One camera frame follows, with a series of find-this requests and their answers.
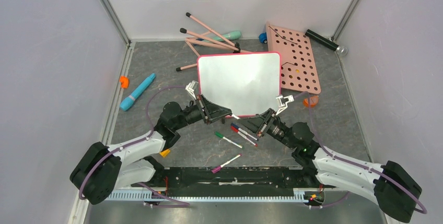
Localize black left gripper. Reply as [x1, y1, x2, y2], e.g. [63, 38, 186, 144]
[173, 94, 231, 131]

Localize pink framed whiteboard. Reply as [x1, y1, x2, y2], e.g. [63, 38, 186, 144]
[197, 52, 281, 117]

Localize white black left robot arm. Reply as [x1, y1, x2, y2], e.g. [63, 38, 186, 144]
[69, 95, 236, 205]

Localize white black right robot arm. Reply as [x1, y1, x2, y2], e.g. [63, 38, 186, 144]
[249, 109, 425, 223]

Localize blue whiteboard marker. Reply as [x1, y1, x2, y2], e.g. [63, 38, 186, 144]
[230, 123, 258, 140]

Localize green whiteboard marker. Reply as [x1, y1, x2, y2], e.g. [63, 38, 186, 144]
[214, 132, 243, 149]

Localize red whiteboard marker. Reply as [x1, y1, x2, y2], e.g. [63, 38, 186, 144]
[230, 126, 258, 147]

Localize purple whiteboard marker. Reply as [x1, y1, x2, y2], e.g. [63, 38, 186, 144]
[211, 154, 242, 174]

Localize orange round object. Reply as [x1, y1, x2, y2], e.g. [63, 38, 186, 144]
[303, 95, 319, 108]

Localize yellow orange wedge block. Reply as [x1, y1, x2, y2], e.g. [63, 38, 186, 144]
[159, 149, 171, 158]

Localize pink perforated board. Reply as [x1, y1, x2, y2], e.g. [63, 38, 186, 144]
[265, 22, 321, 95]

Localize pink easel legs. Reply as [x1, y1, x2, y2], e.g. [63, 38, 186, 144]
[180, 12, 250, 58]

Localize teal green toy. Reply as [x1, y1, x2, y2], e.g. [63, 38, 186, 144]
[196, 30, 242, 42]

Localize blue toy car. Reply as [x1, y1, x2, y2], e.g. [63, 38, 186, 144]
[259, 32, 267, 44]

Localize blue toy marker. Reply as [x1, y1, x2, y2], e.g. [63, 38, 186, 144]
[120, 73, 156, 111]

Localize orange plastic piece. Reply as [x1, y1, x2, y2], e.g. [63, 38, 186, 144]
[119, 76, 130, 89]

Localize black flashlight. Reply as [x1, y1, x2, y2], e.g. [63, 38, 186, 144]
[305, 29, 348, 56]

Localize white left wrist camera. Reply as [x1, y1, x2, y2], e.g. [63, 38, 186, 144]
[185, 80, 199, 100]

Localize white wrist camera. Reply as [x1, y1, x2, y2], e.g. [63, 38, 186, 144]
[185, 80, 199, 100]
[275, 95, 294, 115]

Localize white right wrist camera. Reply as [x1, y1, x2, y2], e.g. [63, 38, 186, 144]
[275, 95, 294, 115]

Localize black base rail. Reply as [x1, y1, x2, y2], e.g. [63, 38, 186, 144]
[147, 167, 320, 197]

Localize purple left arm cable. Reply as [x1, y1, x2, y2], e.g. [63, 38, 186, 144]
[78, 85, 191, 208]

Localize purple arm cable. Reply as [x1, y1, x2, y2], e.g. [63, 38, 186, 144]
[294, 91, 428, 215]
[78, 85, 191, 208]

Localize white cable comb strip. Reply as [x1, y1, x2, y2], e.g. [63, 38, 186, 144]
[106, 189, 308, 203]

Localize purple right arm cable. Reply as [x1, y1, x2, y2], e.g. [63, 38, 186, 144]
[294, 91, 428, 215]

